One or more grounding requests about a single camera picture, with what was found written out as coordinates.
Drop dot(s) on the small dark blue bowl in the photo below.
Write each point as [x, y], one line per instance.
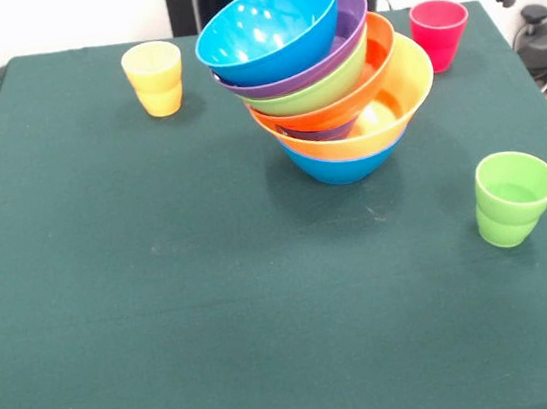
[324, 133]

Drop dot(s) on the purple bowl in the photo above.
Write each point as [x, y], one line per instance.
[352, 17]

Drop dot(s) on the large yellow-orange bowl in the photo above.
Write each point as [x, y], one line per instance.
[413, 80]

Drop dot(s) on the light blue bowl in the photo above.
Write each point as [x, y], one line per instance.
[349, 169]
[270, 28]

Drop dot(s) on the orange-red shallow bowl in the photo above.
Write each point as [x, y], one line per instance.
[342, 112]

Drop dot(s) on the yellow cup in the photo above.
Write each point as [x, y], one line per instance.
[155, 94]

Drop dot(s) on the red cup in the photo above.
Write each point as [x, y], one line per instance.
[437, 31]

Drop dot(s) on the green bowl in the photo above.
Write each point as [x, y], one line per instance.
[319, 95]

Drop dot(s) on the green cup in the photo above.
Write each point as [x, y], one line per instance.
[512, 218]

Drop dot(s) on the dark green tablecloth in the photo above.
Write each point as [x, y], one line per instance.
[271, 341]

